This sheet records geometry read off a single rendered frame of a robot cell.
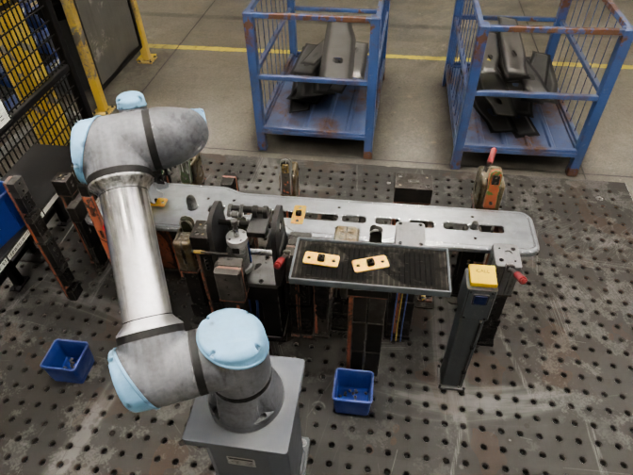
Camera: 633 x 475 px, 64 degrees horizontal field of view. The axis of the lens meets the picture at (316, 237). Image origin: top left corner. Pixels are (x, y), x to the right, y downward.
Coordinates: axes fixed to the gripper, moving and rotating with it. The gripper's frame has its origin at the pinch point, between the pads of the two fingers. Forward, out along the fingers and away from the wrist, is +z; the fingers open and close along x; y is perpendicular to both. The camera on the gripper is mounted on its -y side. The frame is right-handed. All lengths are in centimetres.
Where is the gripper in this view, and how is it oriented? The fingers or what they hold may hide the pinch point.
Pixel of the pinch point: (152, 197)
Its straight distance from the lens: 168.8
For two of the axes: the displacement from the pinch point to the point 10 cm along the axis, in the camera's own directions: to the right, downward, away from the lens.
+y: 9.9, 0.8, -1.0
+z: 0.1, 7.2, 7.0
